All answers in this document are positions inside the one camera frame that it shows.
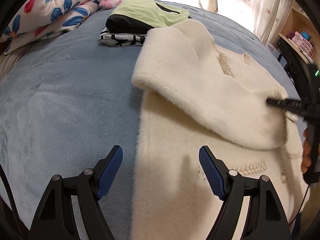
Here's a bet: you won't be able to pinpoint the white fluffy coat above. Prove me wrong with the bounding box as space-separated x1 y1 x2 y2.
131 20 306 239

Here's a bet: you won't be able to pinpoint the person's right hand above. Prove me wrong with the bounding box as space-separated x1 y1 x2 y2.
301 128 311 173

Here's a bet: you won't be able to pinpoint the pink storage boxes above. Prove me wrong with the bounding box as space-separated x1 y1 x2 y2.
291 31 315 57

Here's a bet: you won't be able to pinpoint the wooden shelf unit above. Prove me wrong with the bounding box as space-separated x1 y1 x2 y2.
279 1 319 67

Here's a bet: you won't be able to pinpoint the floral sheer curtain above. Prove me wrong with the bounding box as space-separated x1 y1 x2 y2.
198 0 294 45

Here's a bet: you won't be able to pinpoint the blue bed blanket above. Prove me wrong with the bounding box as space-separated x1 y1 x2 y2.
1 9 297 239

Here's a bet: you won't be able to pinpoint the black white patterned garment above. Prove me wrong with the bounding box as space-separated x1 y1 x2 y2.
98 27 146 47

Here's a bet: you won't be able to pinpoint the light green black garment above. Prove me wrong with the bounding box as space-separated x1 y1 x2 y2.
105 0 190 35

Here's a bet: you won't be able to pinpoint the floral quilt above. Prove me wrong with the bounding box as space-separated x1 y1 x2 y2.
1 0 100 55

